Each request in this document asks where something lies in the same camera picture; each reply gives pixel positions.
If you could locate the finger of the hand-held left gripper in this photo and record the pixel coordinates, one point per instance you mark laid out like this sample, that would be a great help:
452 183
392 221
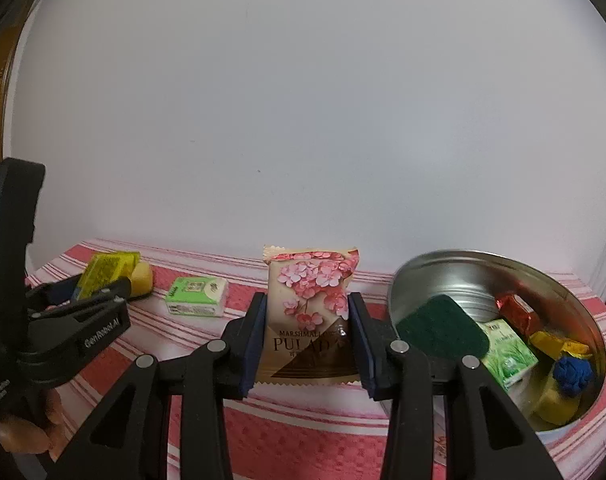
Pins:
98 332
53 294

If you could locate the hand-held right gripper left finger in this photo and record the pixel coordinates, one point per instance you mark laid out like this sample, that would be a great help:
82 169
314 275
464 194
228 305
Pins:
253 345

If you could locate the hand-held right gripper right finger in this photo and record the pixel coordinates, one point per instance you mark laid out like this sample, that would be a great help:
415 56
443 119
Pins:
364 347

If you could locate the yellow printed packet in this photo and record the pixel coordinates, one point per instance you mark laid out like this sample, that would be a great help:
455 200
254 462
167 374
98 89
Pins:
105 270

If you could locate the pink floral snack packet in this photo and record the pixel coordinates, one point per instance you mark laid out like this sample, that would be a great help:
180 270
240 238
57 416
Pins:
310 310

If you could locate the green scouring pad sponge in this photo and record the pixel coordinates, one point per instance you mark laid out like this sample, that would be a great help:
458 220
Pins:
443 327

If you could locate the round metal tin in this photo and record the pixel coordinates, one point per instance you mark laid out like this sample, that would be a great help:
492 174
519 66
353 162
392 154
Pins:
443 275

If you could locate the long green tissue packet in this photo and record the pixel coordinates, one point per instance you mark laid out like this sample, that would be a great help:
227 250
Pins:
508 355

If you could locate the golden yellow snack packet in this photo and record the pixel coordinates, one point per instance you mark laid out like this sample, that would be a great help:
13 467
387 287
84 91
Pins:
558 346

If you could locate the yellow sponge block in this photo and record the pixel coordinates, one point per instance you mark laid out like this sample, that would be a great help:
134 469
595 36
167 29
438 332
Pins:
553 405

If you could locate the blue ball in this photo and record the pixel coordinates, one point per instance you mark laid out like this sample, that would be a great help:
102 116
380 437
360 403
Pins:
574 374

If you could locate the person's left hand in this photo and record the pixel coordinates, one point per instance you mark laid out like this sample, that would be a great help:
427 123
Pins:
23 435

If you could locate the rounded yellow sponge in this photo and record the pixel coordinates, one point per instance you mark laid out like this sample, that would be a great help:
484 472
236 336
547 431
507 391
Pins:
143 279

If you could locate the small green tissue packet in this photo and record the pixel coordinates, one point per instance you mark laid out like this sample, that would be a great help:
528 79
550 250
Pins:
198 296

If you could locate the pink striped cloth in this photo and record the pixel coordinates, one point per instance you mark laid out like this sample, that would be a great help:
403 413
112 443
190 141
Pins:
293 430

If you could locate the red candy packet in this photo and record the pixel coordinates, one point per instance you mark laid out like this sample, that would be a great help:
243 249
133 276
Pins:
515 312

